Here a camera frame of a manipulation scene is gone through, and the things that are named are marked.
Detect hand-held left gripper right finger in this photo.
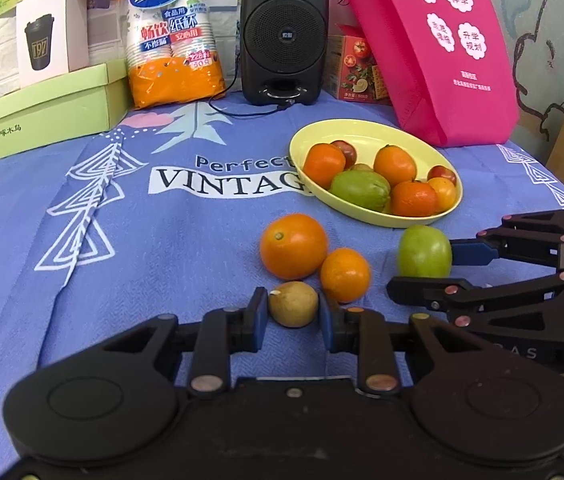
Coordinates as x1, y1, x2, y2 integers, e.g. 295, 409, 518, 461
318, 301, 493, 395

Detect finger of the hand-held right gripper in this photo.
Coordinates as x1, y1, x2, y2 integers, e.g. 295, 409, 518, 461
449, 206, 564, 267
387, 269, 564, 332

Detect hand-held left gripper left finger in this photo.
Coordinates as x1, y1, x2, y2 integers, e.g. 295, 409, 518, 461
104, 287, 269, 399

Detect small orange mandarin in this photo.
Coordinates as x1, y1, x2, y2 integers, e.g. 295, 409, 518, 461
320, 248, 371, 304

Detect yellowish mandarin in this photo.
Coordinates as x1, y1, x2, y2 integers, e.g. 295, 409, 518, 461
427, 177, 458, 212

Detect large orange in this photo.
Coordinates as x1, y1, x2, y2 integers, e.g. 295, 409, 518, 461
260, 213, 329, 281

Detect dark red plum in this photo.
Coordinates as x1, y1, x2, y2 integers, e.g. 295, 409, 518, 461
331, 140, 359, 168

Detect yellow plate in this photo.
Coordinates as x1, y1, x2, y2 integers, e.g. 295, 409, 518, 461
289, 120, 464, 229

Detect blue printed tablecloth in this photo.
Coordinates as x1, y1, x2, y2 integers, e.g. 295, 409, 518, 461
0, 91, 564, 480

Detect pink tote bag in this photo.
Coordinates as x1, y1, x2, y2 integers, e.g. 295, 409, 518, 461
326, 0, 522, 149

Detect red cracker box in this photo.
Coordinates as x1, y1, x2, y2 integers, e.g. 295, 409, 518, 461
323, 34, 393, 106

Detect orange paper cup package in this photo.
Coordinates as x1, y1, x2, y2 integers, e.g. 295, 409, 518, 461
120, 0, 227, 111

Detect black speaker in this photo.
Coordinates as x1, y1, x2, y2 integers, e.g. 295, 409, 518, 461
240, 0, 329, 107

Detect light green shoe box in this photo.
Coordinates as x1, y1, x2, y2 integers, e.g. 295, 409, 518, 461
0, 59, 130, 167

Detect white cup box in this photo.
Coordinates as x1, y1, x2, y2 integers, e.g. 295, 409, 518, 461
15, 0, 90, 91

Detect black speaker cable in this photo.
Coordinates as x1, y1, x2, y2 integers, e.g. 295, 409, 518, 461
209, 72, 297, 118

